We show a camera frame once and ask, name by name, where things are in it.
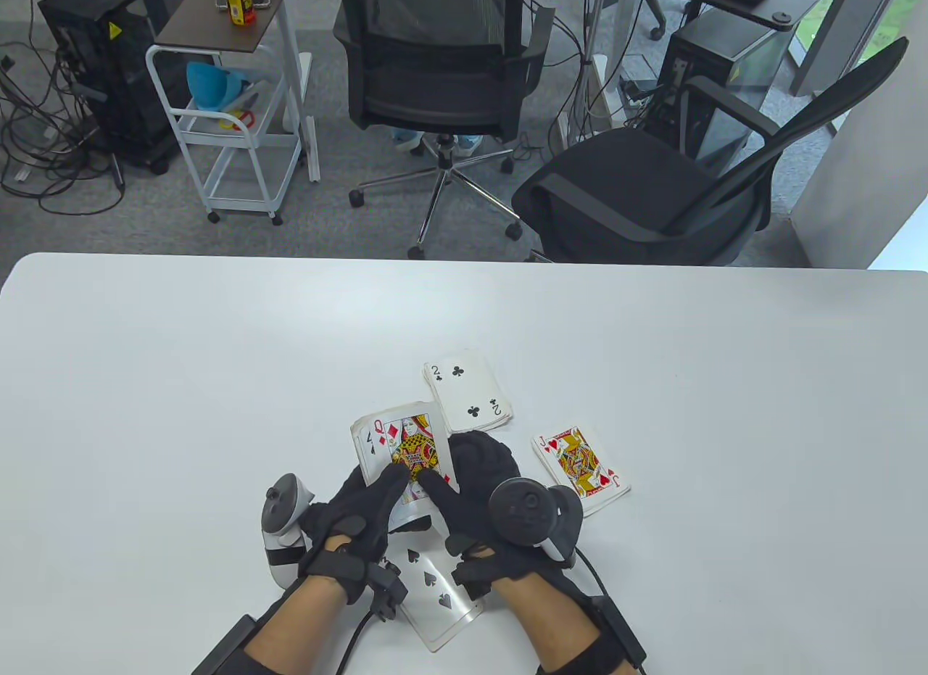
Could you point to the person's left hand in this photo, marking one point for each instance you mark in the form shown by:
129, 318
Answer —
355, 526

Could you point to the person's right hand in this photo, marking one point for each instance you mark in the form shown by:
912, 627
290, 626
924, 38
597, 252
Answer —
478, 486

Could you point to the stack of red-backed playing cards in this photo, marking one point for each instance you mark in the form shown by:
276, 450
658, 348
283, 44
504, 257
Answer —
362, 450

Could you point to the pile of face-up clubs cards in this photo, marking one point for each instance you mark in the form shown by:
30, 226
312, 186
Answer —
467, 392

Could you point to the hearts face playing card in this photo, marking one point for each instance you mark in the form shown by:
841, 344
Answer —
580, 468

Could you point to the black spades playing card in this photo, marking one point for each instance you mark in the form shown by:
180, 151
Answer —
435, 610

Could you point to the person's right forearm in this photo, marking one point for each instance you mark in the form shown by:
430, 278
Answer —
551, 624

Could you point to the person's left forearm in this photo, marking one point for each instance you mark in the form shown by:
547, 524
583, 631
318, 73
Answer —
297, 628

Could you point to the grey left hand controller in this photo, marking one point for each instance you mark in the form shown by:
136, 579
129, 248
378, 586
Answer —
281, 508

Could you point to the black padded office chair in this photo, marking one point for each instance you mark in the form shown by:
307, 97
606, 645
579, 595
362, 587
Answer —
623, 175

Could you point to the black mesh back office chair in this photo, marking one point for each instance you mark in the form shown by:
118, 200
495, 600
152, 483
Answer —
435, 88

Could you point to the small black power adapter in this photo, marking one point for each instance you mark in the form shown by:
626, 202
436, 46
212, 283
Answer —
638, 89

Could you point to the blue plastic bowl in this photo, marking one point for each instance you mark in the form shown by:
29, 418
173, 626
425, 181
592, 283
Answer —
210, 84

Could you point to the black chair base with casters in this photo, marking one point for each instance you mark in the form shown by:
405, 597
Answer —
656, 31

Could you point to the black computer tower yellow sticker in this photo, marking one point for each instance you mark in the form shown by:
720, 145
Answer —
109, 88

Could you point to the black glass side computer tower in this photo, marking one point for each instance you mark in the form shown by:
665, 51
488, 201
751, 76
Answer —
754, 55

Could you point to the brown top white side table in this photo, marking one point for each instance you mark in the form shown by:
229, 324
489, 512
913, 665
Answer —
210, 15

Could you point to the yellow and red packet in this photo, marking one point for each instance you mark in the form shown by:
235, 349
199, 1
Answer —
235, 4

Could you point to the dark office desk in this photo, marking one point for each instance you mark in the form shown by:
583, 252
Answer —
797, 1

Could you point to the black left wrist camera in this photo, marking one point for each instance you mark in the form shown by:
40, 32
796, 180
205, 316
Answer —
388, 591

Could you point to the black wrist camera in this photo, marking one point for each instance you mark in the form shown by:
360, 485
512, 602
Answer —
471, 581
388, 591

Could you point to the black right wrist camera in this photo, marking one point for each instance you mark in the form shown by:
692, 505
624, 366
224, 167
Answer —
471, 581

